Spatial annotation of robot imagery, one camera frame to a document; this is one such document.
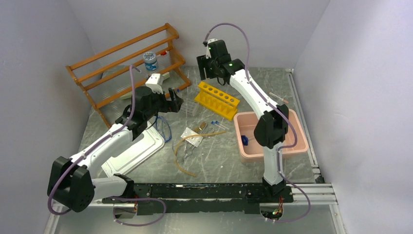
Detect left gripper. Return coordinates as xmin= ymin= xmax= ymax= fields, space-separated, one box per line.
xmin=144 ymin=87 xmax=183 ymax=119

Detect clear plastic tube rack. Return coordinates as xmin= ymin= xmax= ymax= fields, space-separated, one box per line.
xmin=178 ymin=90 xmax=200 ymax=117

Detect yellow test tube rack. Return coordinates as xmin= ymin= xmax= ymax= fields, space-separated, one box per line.
xmin=194 ymin=81 xmax=240 ymax=121

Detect tan rubber tubing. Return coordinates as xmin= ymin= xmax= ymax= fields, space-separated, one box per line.
xmin=174 ymin=130 xmax=227 ymax=177

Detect blue capped test tube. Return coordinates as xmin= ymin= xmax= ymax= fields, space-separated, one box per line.
xmin=211 ymin=121 xmax=227 ymax=129

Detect blue base graduated cylinder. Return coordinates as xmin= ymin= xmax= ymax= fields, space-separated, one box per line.
xmin=241 ymin=135 xmax=255 ymax=146

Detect pink plastic bin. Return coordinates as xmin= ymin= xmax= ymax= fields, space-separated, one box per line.
xmin=233 ymin=109 xmax=309 ymax=163

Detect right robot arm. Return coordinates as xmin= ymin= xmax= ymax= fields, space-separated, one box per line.
xmin=197 ymin=39 xmax=288 ymax=202

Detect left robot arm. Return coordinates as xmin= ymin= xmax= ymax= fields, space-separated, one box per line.
xmin=47 ymin=86 xmax=184 ymax=215

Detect blue safety goggles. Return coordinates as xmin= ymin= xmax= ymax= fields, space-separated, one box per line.
xmin=155 ymin=116 xmax=172 ymax=143

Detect white eraser block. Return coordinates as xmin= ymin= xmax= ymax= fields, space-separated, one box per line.
xmin=162 ymin=72 xmax=170 ymax=79

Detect white plastic packet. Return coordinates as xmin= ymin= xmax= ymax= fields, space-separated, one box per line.
xmin=181 ymin=127 xmax=203 ymax=147

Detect white metal tray lid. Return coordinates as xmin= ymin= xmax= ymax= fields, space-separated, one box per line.
xmin=102 ymin=127 xmax=165 ymax=176

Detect red capped tube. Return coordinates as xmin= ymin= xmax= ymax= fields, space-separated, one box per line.
xmin=157 ymin=51 xmax=169 ymax=57

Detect blue white jar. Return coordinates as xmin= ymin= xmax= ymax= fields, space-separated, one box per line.
xmin=143 ymin=51 xmax=158 ymax=71

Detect orange wooden shelf rack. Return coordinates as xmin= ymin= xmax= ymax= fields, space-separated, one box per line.
xmin=66 ymin=23 xmax=191 ymax=127

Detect pink tipped thermometer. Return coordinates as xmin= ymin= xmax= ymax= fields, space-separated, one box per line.
xmin=269 ymin=92 xmax=289 ymax=104

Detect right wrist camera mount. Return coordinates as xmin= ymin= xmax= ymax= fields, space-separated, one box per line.
xmin=204 ymin=38 xmax=217 ymax=59

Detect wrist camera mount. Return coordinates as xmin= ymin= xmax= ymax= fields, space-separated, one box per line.
xmin=145 ymin=73 xmax=164 ymax=94
xmin=204 ymin=38 xmax=217 ymax=59

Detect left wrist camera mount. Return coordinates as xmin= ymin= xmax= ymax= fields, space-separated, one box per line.
xmin=145 ymin=73 xmax=164 ymax=94

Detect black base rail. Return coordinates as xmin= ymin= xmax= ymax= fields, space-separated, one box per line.
xmin=103 ymin=182 xmax=293 ymax=215

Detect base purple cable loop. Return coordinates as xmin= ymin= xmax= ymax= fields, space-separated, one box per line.
xmin=112 ymin=197 xmax=168 ymax=227

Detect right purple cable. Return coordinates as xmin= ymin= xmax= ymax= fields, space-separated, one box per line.
xmin=202 ymin=22 xmax=311 ymax=224

